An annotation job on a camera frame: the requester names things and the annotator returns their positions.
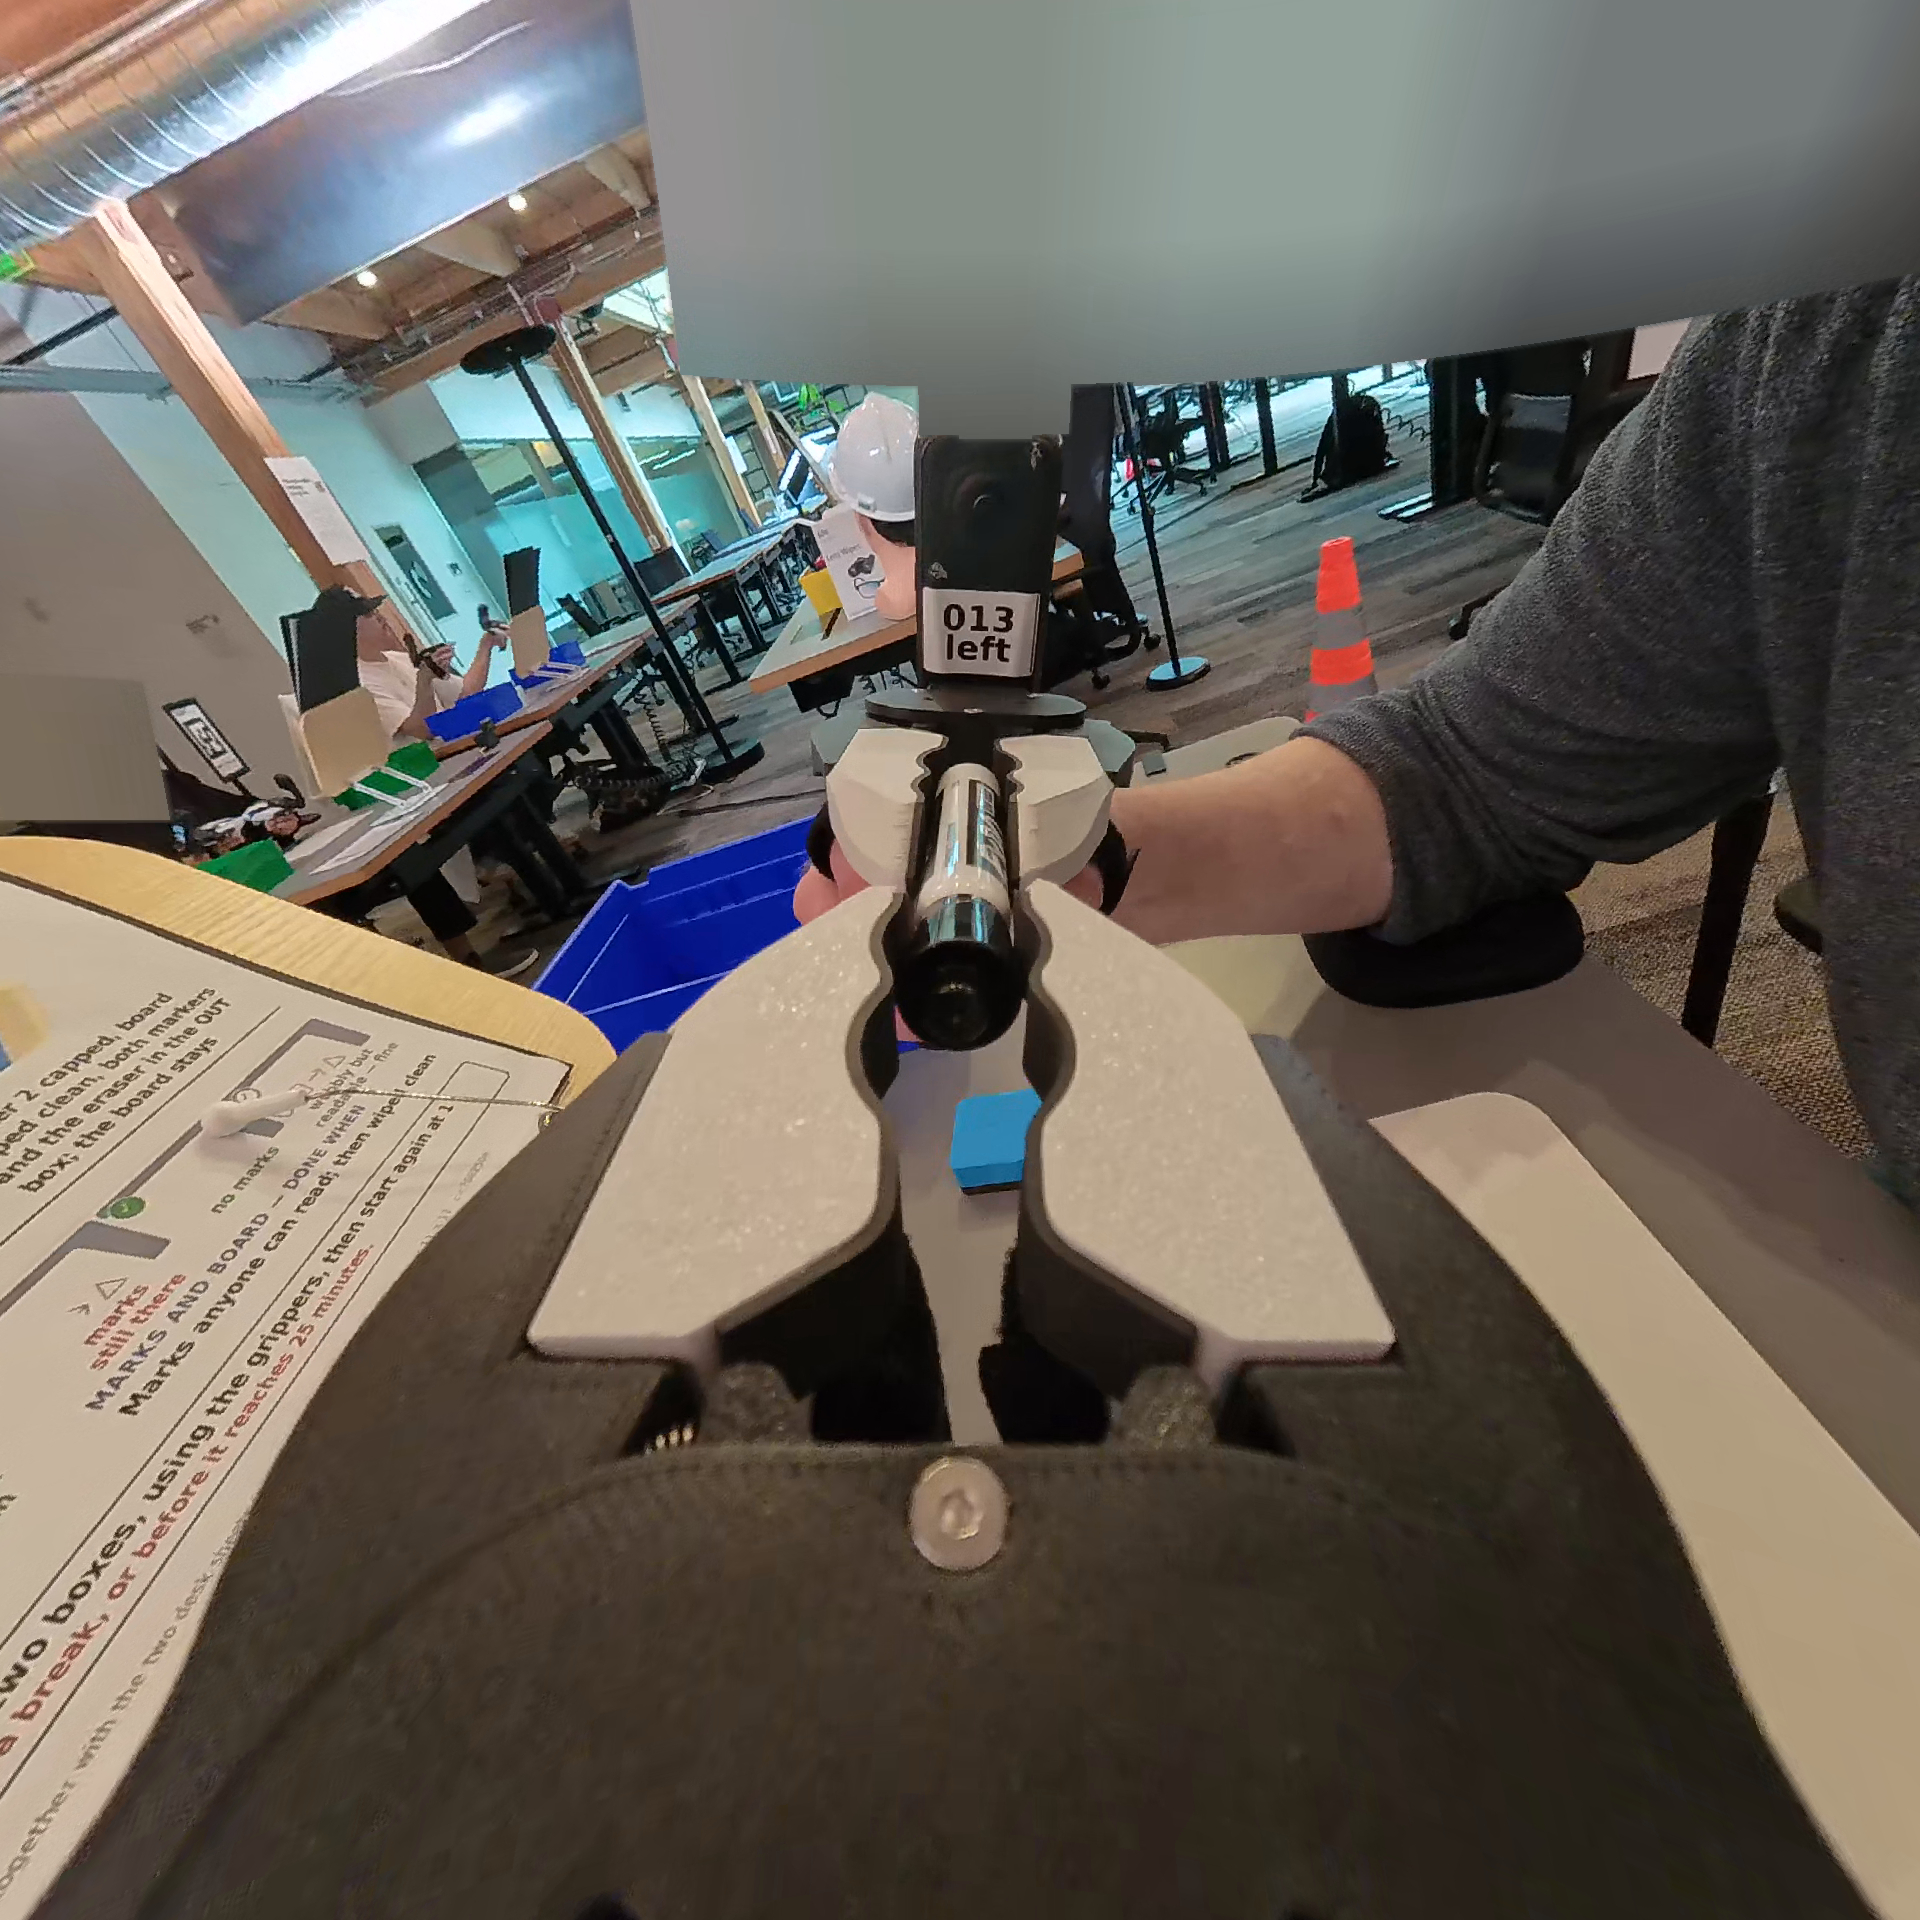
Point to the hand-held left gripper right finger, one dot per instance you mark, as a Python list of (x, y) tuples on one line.
[(1201, 1154)]

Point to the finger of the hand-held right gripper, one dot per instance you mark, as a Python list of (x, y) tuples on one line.
[(876, 812), (1068, 812)]

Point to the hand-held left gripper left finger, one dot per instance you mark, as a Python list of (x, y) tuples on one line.
[(721, 1140)]

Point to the black whiteboard marker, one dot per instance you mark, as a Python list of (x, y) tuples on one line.
[(962, 931)]

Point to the person's right forearm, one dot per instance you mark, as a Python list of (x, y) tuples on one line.
[(1350, 812)]

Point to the blue whiteboard eraser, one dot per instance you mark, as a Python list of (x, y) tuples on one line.
[(995, 1140)]

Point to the white whiteboard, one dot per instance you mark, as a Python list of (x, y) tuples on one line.
[(1650, 1351)]

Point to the person's right hand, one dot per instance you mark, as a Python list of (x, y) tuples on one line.
[(1158, 864)]

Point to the white hard hat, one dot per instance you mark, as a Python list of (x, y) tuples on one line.
[(876, 460)]

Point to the white printed sign card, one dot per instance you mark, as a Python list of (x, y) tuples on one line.
[(848, 562)]

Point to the yellow plastic bin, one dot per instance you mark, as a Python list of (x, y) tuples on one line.
[(820, 587)]

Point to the wooden-top work desk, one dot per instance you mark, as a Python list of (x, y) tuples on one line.
[(435, 819), (841, 637)]

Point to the black round-base stand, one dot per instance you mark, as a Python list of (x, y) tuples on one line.
[(1173, 600)]

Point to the large blue plastic bin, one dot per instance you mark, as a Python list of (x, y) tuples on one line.
[(673, 931)]

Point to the black chair armrest pad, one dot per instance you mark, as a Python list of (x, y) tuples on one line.
[(1442, 945)]

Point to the orange striped traffic cone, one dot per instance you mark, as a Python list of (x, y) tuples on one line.
[(1339, 632)]

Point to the light wooden board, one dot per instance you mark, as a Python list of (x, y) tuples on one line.
[(378, 945)]

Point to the small blue plastic bin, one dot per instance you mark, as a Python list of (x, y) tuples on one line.
[(470, 714)]

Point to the green plastic bin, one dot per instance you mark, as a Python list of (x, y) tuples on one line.
[(386, 790), (243, 868)]

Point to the printed instruction sheet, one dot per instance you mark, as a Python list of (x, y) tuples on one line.
[(180, 1275)]

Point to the paper notice on pillar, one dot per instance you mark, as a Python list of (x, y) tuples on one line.
[(312, 511)]

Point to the person's grey sweater torso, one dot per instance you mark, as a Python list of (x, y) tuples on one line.
[(1835, 673)]

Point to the wooden pillar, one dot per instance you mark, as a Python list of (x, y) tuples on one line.
[(194, 360)]

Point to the silver ventilation duct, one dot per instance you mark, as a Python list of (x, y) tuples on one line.
[(180, 107)]

